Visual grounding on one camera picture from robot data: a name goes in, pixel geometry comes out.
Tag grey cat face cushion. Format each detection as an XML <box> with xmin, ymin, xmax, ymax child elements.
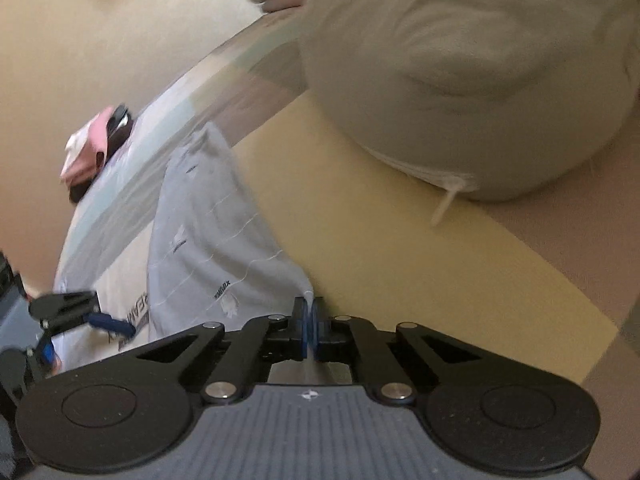
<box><xmin>299</xmin><ymin>0</ymin><xmax>639</xmax><ymax>200</ymax></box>

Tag patchwork bed sheet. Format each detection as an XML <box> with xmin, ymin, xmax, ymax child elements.
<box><xmin>54</xmin><ymin>11</ymin><xmax>639</xmax><ymax>479</ymax></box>

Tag grey-blue pants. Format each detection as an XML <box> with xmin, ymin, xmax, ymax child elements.
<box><xmin>148</xmin><ymin>122</ymin><xmax>314</xmax><ymax>339</ymax></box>

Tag pink clothes pile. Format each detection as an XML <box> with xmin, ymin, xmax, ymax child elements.
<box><xmin>60</xmin><ymin>104</ymin><xmax>134</xmax><ymax>205</ymax></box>

